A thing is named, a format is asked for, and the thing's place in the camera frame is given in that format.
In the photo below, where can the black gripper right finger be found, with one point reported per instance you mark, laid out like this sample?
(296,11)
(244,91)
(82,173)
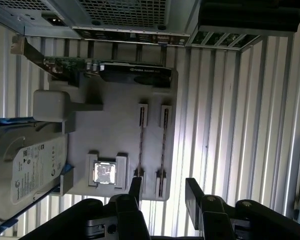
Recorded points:
(215,215)

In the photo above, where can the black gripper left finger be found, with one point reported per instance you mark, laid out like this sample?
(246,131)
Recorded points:
(125,215)

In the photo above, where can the RAM stick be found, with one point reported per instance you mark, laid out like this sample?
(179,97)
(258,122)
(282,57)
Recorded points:
(140,145)
(164,145)

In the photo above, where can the silver CPU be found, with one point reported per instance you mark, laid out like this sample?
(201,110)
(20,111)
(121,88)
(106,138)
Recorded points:
(104,172)

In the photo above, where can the grey parts rack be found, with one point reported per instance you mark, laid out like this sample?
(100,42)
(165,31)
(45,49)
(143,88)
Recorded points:
(110,130)

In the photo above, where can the hard disk in blue carrier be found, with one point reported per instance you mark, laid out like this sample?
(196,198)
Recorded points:
(27,162)

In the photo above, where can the graphics card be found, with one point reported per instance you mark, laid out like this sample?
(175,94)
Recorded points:
(140,75)

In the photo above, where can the black open PC case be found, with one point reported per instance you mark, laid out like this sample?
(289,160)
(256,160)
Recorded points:
(130,12)

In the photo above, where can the grey power supply unit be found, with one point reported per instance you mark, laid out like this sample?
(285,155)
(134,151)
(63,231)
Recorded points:
(55,21)

